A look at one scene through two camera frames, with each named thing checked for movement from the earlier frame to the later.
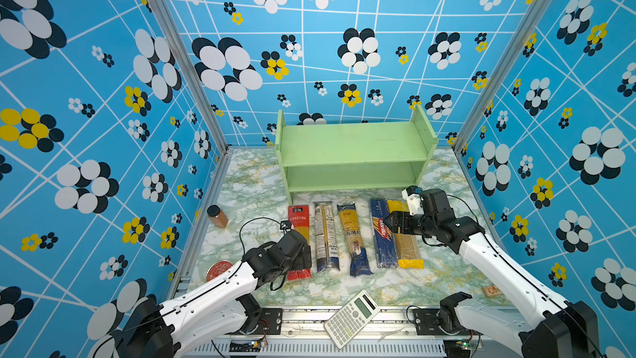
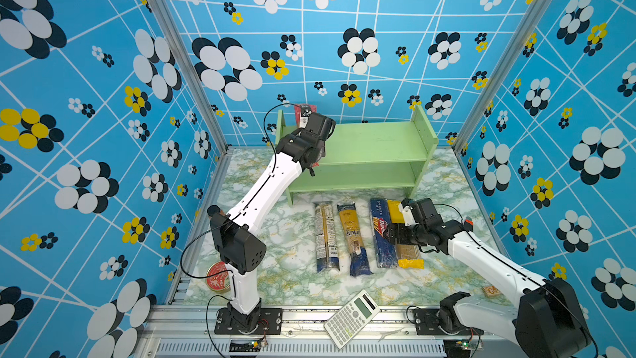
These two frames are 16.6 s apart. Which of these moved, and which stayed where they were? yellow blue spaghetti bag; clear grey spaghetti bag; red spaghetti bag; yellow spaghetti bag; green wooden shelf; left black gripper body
Moved: red spaghetti bag; left black gripper body
Stayed: clear grey spaghetti bag; yellow blue spaghetti bag; green wooden shelf; yellow spaghetti bag
